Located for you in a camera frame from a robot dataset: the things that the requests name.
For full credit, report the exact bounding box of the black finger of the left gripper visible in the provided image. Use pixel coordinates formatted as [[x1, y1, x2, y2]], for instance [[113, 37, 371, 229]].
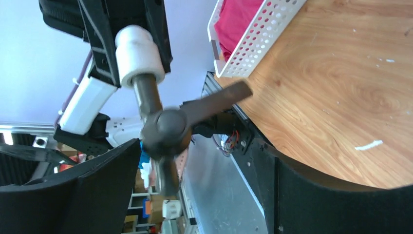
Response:
[[144, 0, 173, 74]]

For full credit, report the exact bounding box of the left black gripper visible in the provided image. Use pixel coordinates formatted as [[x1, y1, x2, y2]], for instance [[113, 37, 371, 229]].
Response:
[[38, 0, 120, 88]]

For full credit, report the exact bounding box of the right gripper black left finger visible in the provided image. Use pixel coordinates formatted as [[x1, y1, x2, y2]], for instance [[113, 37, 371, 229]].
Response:
[[0, 139, 141, 234]]

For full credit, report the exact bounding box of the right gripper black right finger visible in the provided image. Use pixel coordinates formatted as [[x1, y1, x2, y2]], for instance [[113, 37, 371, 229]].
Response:
[[250, 138, 413, 234]]

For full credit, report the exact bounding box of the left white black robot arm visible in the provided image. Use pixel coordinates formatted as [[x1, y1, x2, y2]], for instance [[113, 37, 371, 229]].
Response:
[[39, 0, 173, 156]]

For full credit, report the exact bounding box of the magenta cloth in basket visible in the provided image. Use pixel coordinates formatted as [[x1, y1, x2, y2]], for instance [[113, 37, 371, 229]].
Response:
[[214, 0, 263, 61]]

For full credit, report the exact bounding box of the white plastic basket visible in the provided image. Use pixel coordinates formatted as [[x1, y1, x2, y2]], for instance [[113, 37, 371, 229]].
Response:
[[207, 0, 305, 78]]

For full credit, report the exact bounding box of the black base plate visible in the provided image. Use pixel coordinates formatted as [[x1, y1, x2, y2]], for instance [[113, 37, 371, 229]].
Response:
[[190, 71, 278, 234]]

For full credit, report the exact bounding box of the aluminium frame rail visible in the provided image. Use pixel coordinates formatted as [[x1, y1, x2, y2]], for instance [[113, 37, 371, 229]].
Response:
[[0, 121, 55, 136]]

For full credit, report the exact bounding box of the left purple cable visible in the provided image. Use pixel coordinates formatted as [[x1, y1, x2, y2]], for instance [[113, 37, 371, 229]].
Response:
[[53, 48, 94, 130]]

